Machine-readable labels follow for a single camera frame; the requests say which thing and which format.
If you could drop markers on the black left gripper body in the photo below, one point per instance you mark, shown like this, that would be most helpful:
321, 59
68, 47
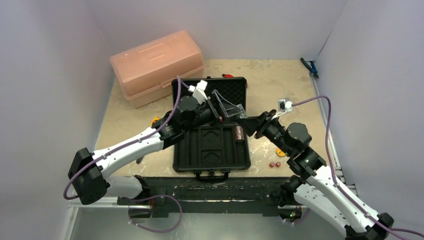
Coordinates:
208, 114

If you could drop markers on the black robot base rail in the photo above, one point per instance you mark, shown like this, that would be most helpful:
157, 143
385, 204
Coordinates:
268, 196

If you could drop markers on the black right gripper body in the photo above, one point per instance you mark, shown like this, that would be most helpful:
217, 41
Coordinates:
264, 123

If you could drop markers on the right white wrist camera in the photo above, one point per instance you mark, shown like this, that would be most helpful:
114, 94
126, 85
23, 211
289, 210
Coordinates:
284, 107

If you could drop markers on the pink translucent storage box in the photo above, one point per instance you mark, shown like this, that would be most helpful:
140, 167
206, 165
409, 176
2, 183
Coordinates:
145, 73

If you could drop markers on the blue handled pliers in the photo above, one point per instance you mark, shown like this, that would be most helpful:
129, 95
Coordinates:
310, 66

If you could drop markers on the red handled cutter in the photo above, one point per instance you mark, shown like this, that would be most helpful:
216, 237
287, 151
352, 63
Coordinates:
227, 76

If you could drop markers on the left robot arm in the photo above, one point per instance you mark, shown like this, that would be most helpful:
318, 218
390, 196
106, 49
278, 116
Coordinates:
90, 171

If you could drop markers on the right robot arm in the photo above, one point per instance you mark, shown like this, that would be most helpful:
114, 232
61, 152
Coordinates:
313, 183

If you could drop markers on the yellow measuring tape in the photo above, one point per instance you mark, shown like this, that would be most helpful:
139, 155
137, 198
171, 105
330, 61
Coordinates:
154, 121

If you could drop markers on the black foam-lined poker case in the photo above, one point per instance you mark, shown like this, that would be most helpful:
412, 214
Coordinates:
211, 149

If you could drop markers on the yellow big blind button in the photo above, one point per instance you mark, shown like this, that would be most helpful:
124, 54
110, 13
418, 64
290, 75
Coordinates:
280, 152

